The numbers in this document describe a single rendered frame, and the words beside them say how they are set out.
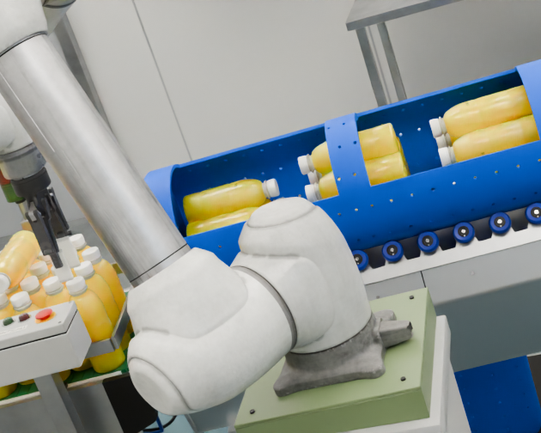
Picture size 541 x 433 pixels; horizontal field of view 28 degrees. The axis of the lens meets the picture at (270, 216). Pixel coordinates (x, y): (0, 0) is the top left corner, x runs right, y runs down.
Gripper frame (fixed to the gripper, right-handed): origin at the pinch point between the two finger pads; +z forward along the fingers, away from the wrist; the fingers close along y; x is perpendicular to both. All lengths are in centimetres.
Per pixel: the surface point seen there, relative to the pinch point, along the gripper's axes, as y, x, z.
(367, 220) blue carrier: 2, -62, 10
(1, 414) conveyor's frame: -6.6, 24.4, 27.3
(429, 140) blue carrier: 30, -78, 7
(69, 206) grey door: 364, 134, 104
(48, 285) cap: 1.7, 6.3, 4.9
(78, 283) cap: -1.5, -1.4, 4.9
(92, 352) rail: -4.5, 0.7, 19.6
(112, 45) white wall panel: 361, 75, 24
